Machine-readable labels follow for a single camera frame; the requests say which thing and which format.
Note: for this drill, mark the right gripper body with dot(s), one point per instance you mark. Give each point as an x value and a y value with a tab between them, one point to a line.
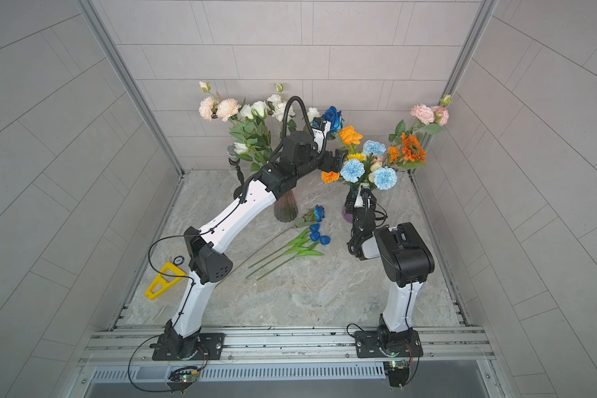
351	205

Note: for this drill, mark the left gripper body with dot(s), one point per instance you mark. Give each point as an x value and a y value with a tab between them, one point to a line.
326	165

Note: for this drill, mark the blue purple glass vase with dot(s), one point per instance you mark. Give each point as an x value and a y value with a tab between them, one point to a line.
347	213

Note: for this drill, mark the pink glass vase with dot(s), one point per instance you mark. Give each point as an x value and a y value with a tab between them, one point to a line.
285	208

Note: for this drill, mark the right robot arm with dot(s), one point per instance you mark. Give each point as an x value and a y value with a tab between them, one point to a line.
407	262

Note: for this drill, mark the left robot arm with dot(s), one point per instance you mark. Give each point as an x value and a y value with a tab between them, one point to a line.
298	154

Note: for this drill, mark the right vase bouquet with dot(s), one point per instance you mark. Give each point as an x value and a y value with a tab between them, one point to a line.
374	165

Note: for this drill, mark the vase bouquet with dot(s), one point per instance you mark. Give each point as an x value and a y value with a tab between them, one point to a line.
374	165
249	122

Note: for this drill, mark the left vase bouquet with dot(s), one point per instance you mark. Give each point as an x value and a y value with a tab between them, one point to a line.
249	122

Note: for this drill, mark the black round stand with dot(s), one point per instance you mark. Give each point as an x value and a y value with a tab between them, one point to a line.
234	161

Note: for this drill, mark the right circuit board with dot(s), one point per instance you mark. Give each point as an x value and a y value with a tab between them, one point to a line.
397	373

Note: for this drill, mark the circuit board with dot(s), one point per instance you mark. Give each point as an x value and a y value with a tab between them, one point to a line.
397	373
181	379

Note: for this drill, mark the yellow plastic piece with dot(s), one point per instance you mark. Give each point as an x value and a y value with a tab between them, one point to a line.
169	276

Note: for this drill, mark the left circuit board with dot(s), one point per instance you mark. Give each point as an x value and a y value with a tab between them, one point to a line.
181	379

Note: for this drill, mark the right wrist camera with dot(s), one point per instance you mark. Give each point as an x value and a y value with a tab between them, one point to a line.
361	200

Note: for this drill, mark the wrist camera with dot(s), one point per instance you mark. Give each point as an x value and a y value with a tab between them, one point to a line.
320	128
361	200

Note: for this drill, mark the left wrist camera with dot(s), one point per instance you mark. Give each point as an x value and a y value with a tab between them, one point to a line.
320	128

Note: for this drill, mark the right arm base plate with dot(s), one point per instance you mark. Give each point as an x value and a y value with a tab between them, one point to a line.
386	344

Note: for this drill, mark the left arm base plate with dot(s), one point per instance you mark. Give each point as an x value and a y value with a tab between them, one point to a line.
198	347

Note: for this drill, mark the aluminium rail frame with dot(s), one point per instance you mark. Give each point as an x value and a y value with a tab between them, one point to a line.
281	354

